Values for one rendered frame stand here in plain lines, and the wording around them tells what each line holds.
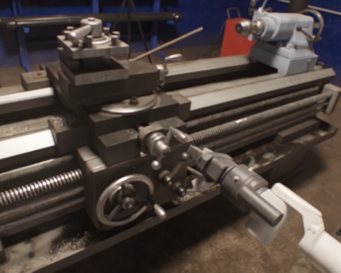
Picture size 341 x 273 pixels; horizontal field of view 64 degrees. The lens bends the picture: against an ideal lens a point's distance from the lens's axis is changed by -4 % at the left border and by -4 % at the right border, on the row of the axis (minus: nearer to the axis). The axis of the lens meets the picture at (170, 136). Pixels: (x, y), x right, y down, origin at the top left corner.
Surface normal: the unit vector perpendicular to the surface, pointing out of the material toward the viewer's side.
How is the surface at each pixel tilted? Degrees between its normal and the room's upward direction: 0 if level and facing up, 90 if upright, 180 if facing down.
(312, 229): 55
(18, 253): 0
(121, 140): 0
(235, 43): 90
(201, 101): 36
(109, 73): 90
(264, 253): 0
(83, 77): 90
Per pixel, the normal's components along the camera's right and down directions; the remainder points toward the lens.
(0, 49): 0.58, 0.48
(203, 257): 0.10, -0.84
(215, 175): -0.69, -0.14
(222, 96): 0.41, -0.40
